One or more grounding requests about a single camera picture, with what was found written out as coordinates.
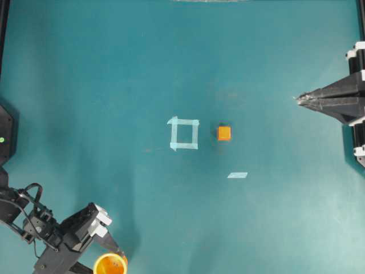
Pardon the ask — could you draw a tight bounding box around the orange cube block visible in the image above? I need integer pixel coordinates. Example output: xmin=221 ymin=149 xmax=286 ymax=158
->
xmin=217 ymin=123 xmax=232 ymax=142

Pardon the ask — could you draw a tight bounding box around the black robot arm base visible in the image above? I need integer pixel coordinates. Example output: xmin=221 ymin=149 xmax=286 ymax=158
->
xmin=1 ymin=97 xmax=19 ymax=166

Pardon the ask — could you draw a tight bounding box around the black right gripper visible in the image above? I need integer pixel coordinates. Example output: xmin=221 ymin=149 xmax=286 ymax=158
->
xmin=296 ymin=41 xmax=364 ymax=167

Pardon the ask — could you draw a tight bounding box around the light blue tape strip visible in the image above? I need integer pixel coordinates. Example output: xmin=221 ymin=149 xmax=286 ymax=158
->
xmin=227 ymin=172 xmax=248 ymax=179

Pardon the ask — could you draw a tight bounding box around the black aluminium frame rail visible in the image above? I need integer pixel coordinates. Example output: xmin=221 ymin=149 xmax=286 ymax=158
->
xmin=0 ymin=0 xmax=10 ymax=71

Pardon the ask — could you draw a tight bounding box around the light blue tape square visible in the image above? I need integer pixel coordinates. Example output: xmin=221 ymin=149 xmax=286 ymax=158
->
xmin=167 ymin=116 xmax=200 ymax=151

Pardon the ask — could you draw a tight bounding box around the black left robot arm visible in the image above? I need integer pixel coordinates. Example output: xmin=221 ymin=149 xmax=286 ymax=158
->
xmin=1 ymin=169 xmax=128 ymax=273

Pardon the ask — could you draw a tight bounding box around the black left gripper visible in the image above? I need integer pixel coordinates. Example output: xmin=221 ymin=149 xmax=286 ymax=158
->
xmin=34 ymin=203 xmax=125 ymax=274

